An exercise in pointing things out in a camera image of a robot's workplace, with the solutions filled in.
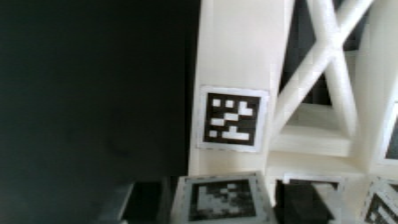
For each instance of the white chair back part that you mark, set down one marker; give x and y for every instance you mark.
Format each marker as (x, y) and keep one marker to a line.
(294, 95)

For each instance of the white chair leg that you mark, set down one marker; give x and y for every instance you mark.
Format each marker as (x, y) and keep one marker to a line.
(380, 203)

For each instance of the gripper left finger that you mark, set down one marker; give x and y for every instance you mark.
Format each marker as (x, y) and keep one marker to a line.
(149, 203)

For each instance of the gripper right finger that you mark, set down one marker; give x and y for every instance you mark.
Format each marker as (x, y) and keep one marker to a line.
(300, 208)

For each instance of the white chair leg tagged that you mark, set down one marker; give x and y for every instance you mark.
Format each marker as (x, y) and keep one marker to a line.
(222, 199)

